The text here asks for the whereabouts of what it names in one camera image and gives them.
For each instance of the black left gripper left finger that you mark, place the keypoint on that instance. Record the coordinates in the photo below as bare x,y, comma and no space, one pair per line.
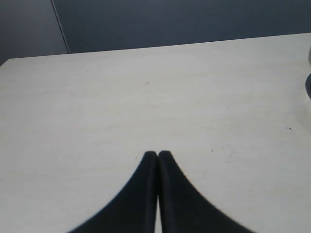
133,209

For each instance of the dark gray round object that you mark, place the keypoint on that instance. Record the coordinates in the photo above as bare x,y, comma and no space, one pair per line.
308,85

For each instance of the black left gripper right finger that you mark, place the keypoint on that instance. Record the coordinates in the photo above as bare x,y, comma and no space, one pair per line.
183,209

